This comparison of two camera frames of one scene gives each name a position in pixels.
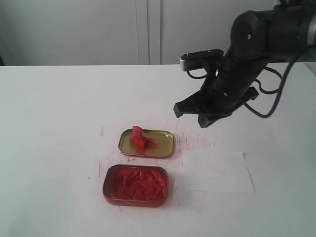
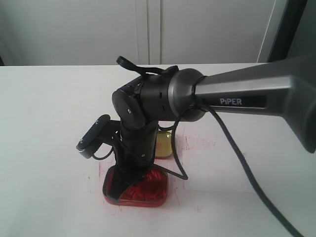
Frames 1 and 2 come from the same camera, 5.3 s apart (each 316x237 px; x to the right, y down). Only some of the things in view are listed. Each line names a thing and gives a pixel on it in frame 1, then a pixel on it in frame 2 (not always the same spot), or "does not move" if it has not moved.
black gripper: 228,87 to 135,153
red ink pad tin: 136,185 does not move
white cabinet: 44,32 does not move
